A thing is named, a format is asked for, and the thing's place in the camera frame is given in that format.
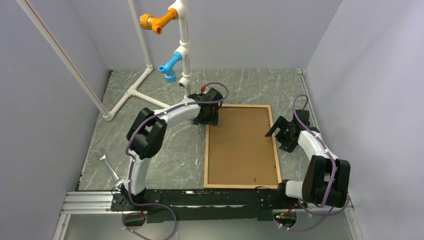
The brown backing board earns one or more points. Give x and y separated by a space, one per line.
242 145

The orange pipe nozzle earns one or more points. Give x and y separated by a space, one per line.
156 24

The wooden picture frame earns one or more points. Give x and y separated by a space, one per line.
276 149

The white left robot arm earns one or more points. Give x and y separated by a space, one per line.
147 133

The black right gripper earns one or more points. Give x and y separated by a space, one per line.
287 145

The blue pipe nozzle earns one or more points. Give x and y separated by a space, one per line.
168 69

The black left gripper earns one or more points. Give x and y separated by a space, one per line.
213 120

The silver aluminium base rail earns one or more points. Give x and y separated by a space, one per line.
81 203

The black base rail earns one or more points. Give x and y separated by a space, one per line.
159 205

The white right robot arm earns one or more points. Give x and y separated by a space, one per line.
327 177

